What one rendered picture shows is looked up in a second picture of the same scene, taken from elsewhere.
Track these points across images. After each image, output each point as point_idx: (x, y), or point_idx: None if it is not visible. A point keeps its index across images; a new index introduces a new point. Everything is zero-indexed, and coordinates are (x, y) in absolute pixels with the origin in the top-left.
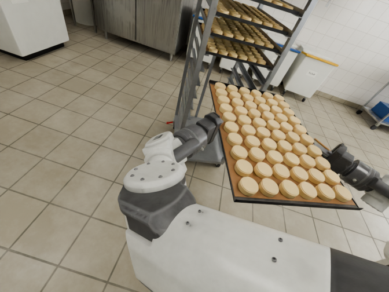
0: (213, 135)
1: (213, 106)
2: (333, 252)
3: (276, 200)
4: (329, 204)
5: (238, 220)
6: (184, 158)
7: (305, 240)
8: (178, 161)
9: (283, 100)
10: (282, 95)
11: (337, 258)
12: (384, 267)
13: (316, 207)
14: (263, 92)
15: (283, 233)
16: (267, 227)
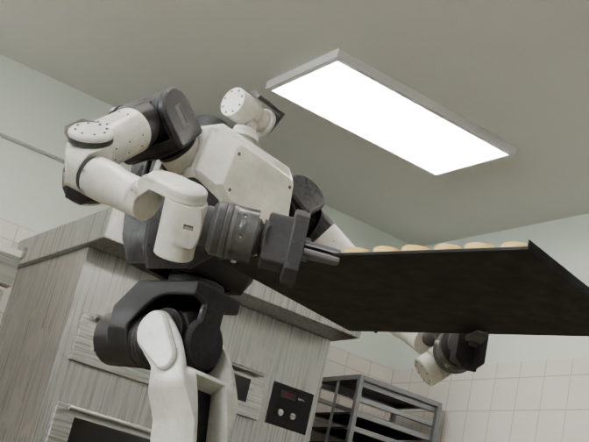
0: (457, 339)
1: (530, 334)
2: (333, 223)
3: (316, 310)
4: (260, 279)
5: (353, 245)
6: (425, 334)
7: (337, 229)
8: (423, 334)
9: (510, 248)
10: (531, 241)
11: (333, 222)
12: (325, 215)
13: (272, 288)
14: (563, 271)
15: (342, 234)
16: (345, 238)
